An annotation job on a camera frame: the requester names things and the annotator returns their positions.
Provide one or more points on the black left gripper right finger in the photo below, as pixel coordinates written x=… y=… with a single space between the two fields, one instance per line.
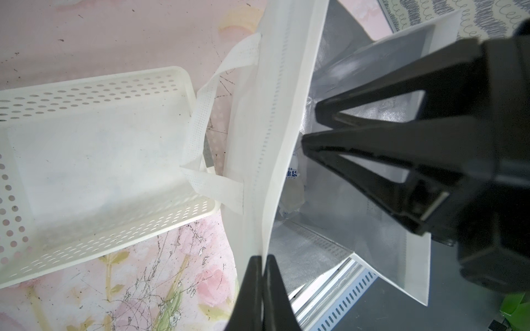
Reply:
x=278 y=314

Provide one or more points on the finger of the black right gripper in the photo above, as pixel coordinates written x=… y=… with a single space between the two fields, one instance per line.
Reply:
x=424 y=174
x=443 y=76

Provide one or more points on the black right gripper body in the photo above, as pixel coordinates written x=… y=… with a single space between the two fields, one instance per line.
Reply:
x=487 y=213

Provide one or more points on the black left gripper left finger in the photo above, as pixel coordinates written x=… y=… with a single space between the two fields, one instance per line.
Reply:
x=247 y=312

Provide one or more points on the white ice pack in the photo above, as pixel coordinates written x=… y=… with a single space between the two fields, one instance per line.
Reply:
x=292 y=197

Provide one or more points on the floral pink table mat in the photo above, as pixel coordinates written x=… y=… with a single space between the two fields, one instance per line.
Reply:
x=184 y=279

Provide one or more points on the white vent grille strip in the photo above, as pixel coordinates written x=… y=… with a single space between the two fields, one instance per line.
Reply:
x=349 y=294

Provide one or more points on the white perforated plastic basket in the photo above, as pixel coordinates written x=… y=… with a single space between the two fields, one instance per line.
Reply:
x=91 y=166

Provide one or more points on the aluminium mounting rail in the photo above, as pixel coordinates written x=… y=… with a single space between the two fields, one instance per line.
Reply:
x=311 y=300

